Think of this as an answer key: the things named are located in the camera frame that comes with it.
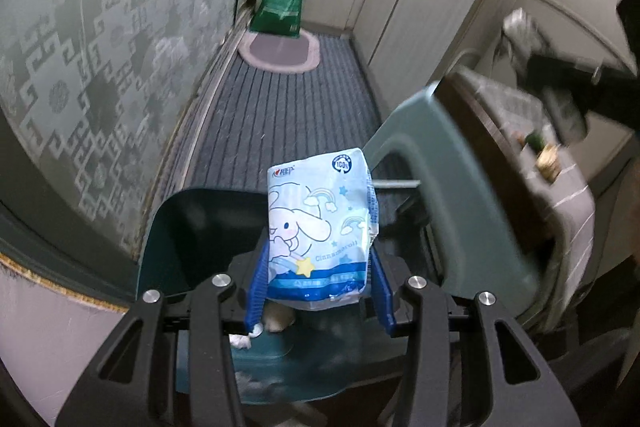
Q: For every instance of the patterned glass sliding door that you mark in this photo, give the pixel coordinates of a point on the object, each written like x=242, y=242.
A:
x=100, y=57

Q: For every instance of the grey-green plastic stool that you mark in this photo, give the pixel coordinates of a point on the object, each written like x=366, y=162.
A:
x=450, y=187

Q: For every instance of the teal trash bin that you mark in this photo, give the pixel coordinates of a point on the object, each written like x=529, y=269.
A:
x=200, y=227

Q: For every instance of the white kitchen cabinet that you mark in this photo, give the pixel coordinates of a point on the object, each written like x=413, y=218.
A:
x=425, y=7

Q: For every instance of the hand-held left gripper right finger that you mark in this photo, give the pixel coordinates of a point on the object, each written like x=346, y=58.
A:
x=384, y=302

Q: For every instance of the pink oval floor mat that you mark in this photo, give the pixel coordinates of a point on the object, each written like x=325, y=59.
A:
x=280, y=52

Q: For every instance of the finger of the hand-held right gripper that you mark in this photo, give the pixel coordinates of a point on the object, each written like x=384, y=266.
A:
x=570, y=119

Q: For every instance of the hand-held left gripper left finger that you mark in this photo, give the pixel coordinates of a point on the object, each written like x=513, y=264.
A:
x=256, y=292

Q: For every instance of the wooden table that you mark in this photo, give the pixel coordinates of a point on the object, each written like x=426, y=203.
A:
x=480, y=157

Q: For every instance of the white crumpled tissue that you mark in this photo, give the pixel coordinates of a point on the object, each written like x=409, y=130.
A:
x=242, y=341

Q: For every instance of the blue cartoon tissue packet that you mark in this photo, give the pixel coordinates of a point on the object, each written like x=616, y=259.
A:
x=315, y=227

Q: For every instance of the grey striped floor mat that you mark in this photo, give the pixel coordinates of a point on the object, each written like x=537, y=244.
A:
x=300, y=107

